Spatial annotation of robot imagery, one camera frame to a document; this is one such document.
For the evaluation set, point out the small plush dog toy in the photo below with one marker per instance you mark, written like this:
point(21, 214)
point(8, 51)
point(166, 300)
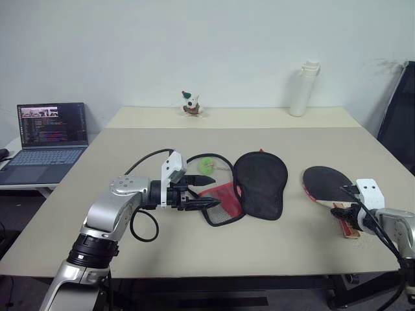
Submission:
point(192, 105)

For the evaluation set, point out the black office chair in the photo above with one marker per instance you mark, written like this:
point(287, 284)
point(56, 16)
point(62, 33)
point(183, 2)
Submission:
point(400, 123)

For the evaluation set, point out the black object beside laptop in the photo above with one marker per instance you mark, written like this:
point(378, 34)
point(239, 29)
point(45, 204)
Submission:
point(3, 154)

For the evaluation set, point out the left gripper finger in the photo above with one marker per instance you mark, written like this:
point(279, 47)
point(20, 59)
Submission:
point(202, 180)
point(204, 203)

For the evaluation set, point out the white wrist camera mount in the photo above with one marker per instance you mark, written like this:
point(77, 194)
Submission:
point(173, 162)
point(371, 194)

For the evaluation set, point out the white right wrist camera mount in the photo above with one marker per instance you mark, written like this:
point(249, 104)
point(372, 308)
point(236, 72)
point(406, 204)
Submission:
point(371, 194)

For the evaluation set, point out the black red paddle case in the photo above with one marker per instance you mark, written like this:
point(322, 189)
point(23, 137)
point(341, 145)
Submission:
point(259, 184)

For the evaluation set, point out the open blue-grey laptop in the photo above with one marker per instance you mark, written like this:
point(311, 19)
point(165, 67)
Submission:
point(48, 155)

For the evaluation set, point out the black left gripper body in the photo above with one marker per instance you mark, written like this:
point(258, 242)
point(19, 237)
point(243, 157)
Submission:
point(179, 194)

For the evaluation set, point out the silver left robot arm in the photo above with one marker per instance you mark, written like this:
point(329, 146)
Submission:
point(107, 214)

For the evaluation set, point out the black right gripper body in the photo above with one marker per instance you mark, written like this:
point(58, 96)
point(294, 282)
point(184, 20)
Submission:
point(361, 218)

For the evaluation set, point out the green pompom zipper charm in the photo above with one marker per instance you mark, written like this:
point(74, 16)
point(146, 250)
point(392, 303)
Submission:
point(206, 165)

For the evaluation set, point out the black table frame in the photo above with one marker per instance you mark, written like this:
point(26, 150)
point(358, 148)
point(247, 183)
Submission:
point(227, 285)

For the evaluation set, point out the white water bottle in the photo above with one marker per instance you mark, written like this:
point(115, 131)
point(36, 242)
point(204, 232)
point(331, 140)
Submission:
point(301, 94)

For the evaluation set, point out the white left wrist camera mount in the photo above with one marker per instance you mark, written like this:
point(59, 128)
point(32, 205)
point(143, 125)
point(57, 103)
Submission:
point(173, 162)

